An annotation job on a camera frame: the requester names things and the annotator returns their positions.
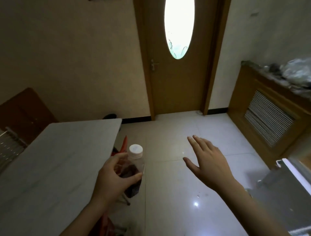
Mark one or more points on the wooden radiator cabinet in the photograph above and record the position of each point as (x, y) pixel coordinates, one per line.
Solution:
(243, 102)

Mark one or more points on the brown wooden board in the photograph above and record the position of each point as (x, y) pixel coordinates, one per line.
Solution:
(26, 114)

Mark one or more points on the dark round object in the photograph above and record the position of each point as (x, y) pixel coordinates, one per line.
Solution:
(274, 68)

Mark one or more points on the person's right hand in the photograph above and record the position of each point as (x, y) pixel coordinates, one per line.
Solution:
(213, 167)

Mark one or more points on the person's left forearm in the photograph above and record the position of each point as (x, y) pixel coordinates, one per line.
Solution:
(82, 221)

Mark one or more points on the clear plastic bag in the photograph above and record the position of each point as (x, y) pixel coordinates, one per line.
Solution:
(296, 73)

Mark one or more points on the black bin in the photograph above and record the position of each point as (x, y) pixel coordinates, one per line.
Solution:
(109, 116)

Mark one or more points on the white marble dining table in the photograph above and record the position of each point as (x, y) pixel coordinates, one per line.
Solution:
(48, 165)

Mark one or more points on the wooden door oval window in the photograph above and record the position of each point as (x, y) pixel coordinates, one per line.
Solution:
(177, 82)

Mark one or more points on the white bottle cap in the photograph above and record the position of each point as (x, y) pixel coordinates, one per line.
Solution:
(135, 150)

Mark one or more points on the person's left hand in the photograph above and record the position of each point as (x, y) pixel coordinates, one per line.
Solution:
(109, 182)

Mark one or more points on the person's right forearm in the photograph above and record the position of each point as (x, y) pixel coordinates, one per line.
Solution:
(255, 214)

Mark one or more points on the silver refrigerator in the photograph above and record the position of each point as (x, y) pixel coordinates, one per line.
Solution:
(279, 194)

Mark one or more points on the bottle of dark juice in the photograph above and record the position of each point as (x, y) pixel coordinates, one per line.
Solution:
(136, 165)

